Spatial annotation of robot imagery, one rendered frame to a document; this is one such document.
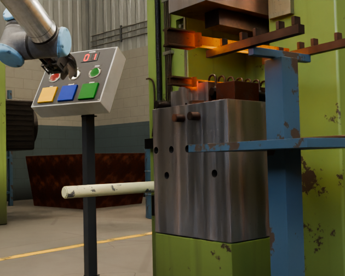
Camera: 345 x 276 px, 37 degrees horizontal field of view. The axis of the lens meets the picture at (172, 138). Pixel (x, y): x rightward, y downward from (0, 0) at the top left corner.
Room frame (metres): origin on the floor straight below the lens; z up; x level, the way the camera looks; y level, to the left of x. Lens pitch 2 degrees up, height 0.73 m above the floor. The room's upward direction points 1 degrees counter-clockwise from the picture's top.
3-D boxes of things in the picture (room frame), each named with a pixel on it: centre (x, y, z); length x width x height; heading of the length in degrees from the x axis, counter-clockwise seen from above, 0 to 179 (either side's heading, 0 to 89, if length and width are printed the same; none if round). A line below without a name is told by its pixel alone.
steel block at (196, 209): (1.93, -0.26, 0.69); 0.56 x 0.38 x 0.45; 130
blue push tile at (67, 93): (2.09, 0.42, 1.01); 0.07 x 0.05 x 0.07; 65
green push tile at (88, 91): (2.05, 0.33, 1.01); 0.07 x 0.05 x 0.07; 65
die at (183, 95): (1.97, -0.22, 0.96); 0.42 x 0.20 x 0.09; 130
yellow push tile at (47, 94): (2.13, 0.51, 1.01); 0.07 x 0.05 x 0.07; 65
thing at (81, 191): (2.04, 0.23, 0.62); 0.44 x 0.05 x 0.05; 130
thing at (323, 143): (1.31, -0.28, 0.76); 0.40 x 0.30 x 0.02; 36
